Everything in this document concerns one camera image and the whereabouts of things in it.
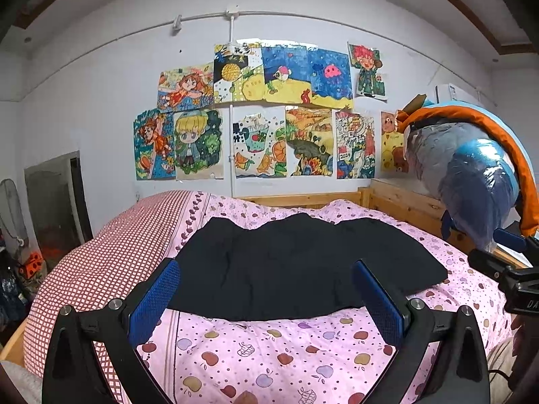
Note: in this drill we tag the blond character drawing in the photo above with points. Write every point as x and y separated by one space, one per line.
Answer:
198 143

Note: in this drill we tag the yellow pineapple drawing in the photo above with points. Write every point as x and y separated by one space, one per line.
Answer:
236 73

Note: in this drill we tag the yellow bear drawing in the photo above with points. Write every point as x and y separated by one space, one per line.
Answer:
391 143

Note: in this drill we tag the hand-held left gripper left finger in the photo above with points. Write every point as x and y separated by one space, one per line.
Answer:
153 303

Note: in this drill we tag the orange black-dotted box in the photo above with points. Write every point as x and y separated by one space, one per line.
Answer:
31 266

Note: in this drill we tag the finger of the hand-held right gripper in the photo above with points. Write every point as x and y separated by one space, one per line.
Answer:
510 240
488 263

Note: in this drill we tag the orange fruit juice drawing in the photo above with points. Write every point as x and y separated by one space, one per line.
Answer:
259 145

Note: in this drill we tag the blue clutter pile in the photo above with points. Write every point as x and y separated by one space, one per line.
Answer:
10 294

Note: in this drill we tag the red city drawing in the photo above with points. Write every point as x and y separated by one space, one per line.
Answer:
355 143

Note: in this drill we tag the wooden bed frame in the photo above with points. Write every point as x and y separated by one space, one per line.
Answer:
400 202

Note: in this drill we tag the black jacket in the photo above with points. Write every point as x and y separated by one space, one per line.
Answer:
294 269

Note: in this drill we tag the flying girl drawing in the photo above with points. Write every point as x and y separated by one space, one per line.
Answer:
185 88

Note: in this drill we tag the crocodile landscape drawing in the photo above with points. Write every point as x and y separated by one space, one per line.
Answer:
309 141

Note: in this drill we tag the blue fish sea drawing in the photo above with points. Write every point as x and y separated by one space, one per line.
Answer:
284 71

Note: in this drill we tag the white air conditioner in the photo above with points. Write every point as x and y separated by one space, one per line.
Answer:
457 92

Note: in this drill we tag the plastic-wrapped bundle with orange trim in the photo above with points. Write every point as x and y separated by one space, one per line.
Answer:
471 168

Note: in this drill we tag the orange-dress girl drawing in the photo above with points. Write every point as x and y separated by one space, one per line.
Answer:
153 147

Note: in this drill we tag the colourful drawings on wall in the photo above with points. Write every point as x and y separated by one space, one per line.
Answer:
232 33

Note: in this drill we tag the white wall fitting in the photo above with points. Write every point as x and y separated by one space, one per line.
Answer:
177 24

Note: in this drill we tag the pink apple-print bedsheet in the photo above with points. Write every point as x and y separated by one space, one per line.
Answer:
294 353

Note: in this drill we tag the red-haired character drawing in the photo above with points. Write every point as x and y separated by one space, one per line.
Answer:
367 71

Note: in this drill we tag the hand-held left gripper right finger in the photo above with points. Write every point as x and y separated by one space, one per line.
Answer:
379 303

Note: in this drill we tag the blue jellyfish drawing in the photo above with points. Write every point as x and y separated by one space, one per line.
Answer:
330 75

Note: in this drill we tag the white junction box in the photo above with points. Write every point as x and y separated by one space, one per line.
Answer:
232 11

